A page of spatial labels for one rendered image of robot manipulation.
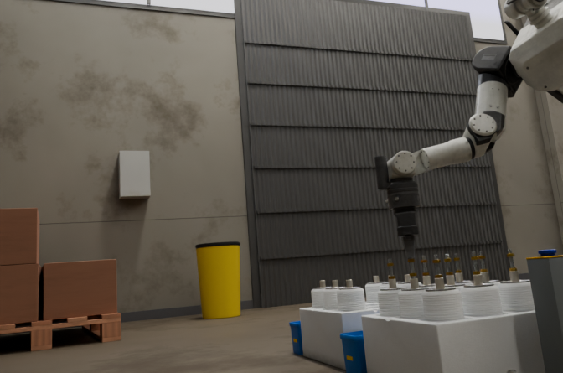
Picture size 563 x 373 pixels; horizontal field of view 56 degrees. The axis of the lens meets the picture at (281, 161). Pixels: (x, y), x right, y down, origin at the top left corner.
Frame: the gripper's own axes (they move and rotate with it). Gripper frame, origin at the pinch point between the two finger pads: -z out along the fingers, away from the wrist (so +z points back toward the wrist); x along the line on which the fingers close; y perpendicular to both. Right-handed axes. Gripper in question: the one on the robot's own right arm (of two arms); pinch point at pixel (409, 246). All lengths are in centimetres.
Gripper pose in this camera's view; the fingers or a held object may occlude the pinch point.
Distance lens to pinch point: 154.1
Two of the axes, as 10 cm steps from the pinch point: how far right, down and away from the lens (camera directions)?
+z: -0.8, -9.8, 2.0
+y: -9.7, 1.2, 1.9
